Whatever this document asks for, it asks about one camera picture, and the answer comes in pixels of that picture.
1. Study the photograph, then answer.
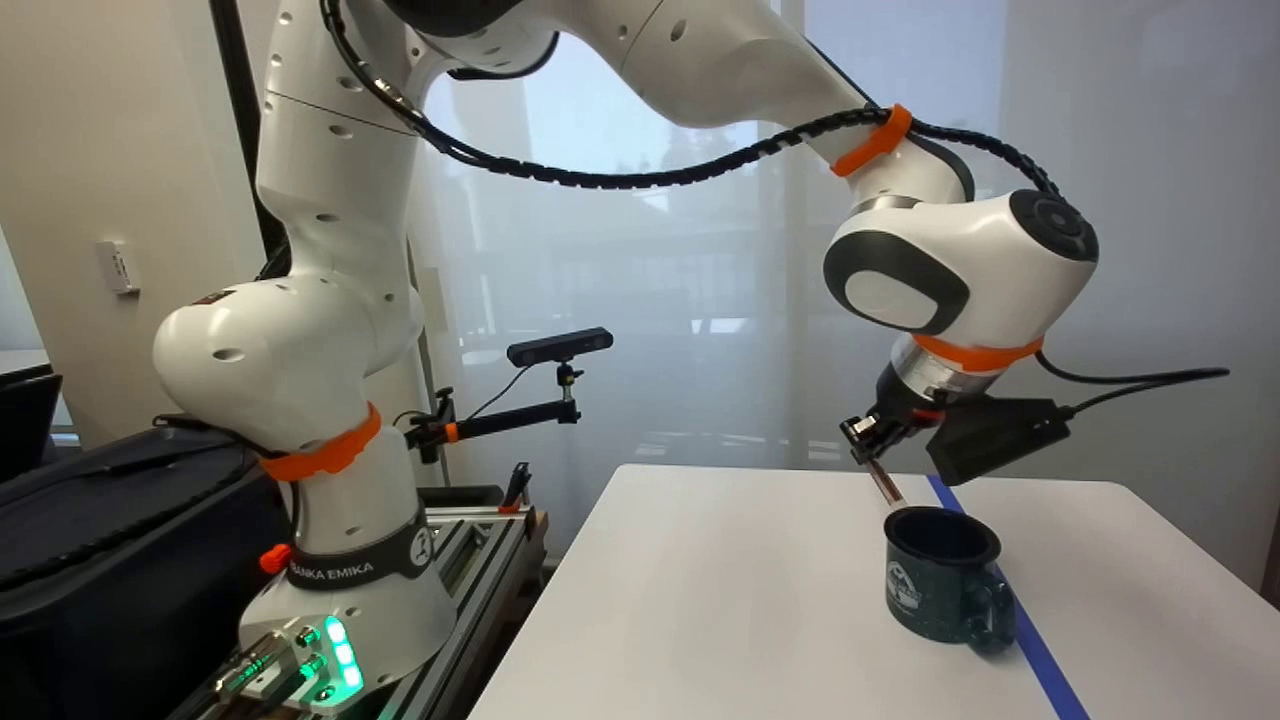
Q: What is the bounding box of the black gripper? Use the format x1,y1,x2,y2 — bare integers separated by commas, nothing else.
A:
837,359,969,465

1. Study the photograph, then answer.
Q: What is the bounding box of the aluminium robot base cart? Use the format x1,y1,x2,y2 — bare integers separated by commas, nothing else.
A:
170,456,557,720

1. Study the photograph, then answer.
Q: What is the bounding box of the dark blue mug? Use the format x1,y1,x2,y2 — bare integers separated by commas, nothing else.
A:
880,505,1021,659

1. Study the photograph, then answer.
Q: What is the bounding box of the blue tape line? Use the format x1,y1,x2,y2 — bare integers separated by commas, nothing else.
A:
925,470,1096,720

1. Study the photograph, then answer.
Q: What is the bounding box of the black clamp lever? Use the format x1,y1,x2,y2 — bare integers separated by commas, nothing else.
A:
496,456,538,518

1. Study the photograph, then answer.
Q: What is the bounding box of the black vertical pole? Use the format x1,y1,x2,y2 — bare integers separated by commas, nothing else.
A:
202,0,293,280

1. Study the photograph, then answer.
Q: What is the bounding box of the black soft bag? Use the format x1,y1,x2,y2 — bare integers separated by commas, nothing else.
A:
0,424,293,720

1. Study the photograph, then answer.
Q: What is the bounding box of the dark monitor edge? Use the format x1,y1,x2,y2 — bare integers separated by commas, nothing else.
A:
0,363,67,487

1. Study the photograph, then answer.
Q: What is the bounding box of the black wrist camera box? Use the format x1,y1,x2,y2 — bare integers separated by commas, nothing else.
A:
925,393,1078,487

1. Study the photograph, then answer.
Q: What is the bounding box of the orange cable strap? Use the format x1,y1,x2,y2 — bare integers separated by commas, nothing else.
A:
827,99,921,181
255,404,386,487
907,328,1043,379

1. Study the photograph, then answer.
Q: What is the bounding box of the thin black camera cable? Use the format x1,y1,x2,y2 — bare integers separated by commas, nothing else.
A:
1030,349,1231,421

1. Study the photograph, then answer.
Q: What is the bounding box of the black stereo camera bar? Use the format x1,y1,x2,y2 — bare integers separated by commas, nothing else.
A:
505,324,619,373

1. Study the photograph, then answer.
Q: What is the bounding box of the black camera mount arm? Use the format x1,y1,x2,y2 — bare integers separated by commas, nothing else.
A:
398,359,592,469

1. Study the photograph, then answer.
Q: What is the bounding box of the black corrugated cable conduit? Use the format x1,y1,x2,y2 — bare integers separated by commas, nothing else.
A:
314,0,1072,205

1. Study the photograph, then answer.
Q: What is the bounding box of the white wall switch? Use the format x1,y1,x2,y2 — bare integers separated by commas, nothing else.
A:
92,237,143,299

